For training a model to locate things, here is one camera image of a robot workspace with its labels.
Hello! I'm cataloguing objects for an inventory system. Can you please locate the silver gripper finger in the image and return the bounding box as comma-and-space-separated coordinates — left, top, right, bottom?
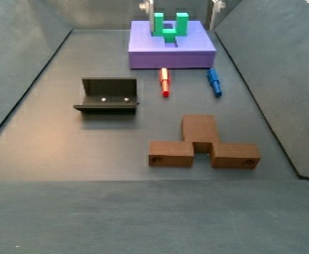
211, 0, 227, 30
140, 0, 154, 21

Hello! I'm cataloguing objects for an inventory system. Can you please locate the green U-shaped block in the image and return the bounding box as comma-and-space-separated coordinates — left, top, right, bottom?
153, 13, 189, 43

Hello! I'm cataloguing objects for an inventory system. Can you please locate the purple base block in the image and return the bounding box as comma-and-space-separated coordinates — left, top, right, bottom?
128, 21, 217, 69

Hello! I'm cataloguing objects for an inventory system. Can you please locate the blue peg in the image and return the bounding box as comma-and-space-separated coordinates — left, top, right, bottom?
208, 68, 223, 98

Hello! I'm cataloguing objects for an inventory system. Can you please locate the red peg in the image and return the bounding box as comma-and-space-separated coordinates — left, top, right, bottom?
160, 68, 171, 97

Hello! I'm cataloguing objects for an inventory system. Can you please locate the black angle bracket fixture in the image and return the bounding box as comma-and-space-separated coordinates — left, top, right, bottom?
74, 77, 138, 112

